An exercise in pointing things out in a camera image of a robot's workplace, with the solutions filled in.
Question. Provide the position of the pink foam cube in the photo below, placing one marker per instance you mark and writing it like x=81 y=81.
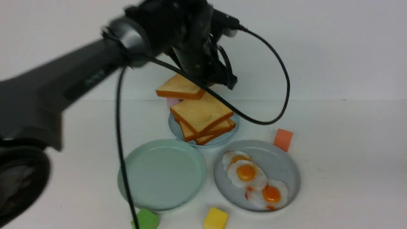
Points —
x=172 y=102

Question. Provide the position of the fried egg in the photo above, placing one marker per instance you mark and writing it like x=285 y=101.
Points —
x=247 y=175
x=231 y=157
x=274 y=196

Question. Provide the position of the green foam cube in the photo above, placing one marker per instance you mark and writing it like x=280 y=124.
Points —
x=147 y=219

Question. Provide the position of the small blue bread plate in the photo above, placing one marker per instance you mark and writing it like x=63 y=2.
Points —
x=175 y=129

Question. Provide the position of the mint green plate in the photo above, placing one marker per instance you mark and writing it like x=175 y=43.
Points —
x=164 y=174

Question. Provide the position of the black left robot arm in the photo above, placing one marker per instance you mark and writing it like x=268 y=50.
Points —
x=32 y=103

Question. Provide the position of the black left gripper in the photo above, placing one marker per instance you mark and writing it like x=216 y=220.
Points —
x=188 y=32

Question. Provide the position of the orange foam cube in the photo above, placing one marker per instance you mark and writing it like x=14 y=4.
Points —
x=282 y=139

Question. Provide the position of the yellow foam cube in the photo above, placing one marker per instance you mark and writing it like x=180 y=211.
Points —
x=216 y=219

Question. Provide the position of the grey blue egg plate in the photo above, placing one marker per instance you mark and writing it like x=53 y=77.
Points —
x=275 y=162

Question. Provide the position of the toast slice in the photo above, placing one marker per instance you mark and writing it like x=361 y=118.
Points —
x=178 y=87
x=205 y=139
x=201 y=115
x=221 y=128

